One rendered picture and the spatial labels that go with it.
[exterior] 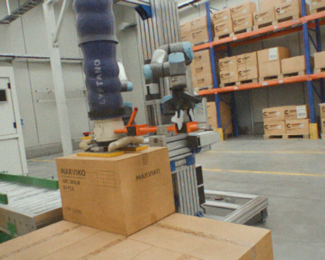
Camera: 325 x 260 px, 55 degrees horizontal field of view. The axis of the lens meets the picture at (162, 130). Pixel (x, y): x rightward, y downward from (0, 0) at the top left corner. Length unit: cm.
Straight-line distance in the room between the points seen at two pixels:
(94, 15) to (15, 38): 1039
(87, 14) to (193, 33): 855
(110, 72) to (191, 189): 129
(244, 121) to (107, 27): 921
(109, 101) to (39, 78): 1047
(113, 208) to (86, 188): 23
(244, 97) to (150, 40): 835
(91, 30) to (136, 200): 97
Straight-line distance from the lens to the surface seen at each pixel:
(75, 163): 190
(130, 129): 172
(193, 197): 271
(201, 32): 1016
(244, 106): 1078
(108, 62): 187
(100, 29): 189
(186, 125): 147
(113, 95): 186
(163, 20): 259
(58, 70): 556
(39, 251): 177
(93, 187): 181
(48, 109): 1225
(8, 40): 1211
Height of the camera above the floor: 117
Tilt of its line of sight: 4 degrees down
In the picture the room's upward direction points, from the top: 7 degrees counter-clockwise
